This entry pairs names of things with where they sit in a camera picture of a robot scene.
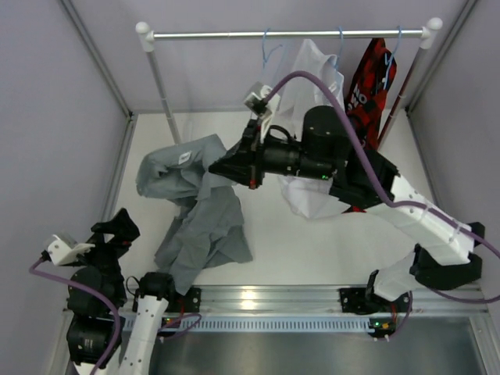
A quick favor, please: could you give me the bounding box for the light blue wire hanger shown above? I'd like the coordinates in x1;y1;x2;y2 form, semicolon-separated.
260;27;284;79

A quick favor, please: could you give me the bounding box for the white hanging shirt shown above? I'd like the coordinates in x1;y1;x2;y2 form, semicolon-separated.
273;38;347;220

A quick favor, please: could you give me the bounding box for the grey button-up shirt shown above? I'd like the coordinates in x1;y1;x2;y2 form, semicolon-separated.
136;134;253;295

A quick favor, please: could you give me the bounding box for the white slotted cable duct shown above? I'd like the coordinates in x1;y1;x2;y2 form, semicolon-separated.
116;315;395;333

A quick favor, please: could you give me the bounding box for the red black plaid shirt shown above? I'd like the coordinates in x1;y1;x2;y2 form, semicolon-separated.
345;38;397;150

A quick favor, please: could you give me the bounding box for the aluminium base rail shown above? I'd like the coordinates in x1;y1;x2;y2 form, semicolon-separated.
62;284;485;317

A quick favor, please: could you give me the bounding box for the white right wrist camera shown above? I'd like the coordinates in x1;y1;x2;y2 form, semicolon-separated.
244;82;280;143

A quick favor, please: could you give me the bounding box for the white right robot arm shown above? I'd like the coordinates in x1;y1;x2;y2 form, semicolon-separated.
120;113;482;310

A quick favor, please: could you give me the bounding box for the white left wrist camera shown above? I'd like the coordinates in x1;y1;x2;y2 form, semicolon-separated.
45;234;95;266

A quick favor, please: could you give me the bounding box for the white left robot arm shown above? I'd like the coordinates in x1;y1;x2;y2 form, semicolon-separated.
66;134;253;374

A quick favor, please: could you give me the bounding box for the blue hanger under white shirt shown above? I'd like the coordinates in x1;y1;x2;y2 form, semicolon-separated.
334;26;345;71

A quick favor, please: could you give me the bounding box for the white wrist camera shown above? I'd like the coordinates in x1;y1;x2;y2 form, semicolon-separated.
244;82;280;143
45;234;95;266

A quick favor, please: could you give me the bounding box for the blue hanger under plaid shirt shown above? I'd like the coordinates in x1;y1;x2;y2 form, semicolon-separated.
383;25;402;90

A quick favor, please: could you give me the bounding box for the white metal clothes rack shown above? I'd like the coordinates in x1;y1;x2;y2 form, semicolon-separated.
135;17;443;143

